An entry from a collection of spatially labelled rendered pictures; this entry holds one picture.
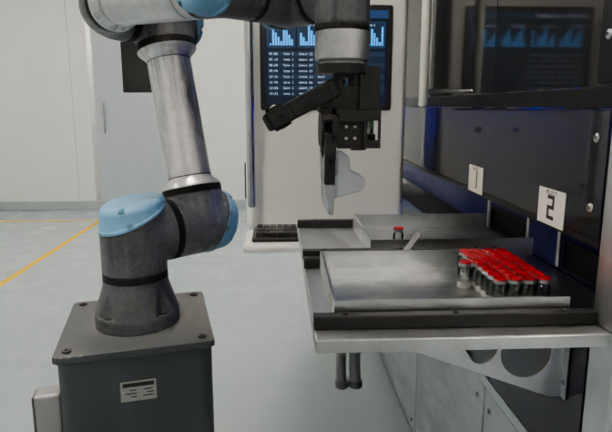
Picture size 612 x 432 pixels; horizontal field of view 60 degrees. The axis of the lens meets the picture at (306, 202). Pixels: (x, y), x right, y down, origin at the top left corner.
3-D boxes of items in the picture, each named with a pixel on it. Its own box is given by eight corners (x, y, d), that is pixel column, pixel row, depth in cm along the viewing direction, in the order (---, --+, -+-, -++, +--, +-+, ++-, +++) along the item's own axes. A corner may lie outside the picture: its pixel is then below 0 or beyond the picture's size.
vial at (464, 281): (467, 284, 91) (469, 259, 91) (472, 289, 89) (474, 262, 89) (454, 284, 91) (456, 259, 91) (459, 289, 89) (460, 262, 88)
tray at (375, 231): (484, 226, 137) (485, 212, 136) (532, 253, 111) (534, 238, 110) (352, 228, 135) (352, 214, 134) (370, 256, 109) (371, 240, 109)
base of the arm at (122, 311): (90, 341, 91) (86, 285, 89) (99, 309, 105) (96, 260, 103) (181, 331, 95) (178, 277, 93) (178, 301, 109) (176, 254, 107)
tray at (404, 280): (495, 266, 103) (497, 249, 102) (568, 319, 77) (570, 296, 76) (320, 269, 101) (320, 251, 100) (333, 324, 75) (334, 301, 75)
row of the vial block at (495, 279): (466, 272, 98) (468, 248, 97) (508, 309, 81) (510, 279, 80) (454, 272, 98) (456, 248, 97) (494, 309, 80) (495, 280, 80)
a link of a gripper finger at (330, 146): (336, 186, 73) (337, 120, 71) (324, 186, 73) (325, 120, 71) (332, 181, 77) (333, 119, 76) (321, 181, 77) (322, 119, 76)
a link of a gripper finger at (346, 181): (365, 218, 75) (367, 152, 73) (323, 219, 75) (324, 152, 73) (362, 214, 78) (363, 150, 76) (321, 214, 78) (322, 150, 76)
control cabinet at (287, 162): (390, 215, 190) (397, -18, 176) (402, 227, 171) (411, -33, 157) (248, 216, 187) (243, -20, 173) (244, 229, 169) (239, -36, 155)
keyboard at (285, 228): (382, 229, 166) (382, 221, 166) (392, 240, 152) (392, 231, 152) (253, 231, 164) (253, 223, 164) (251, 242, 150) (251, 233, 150)
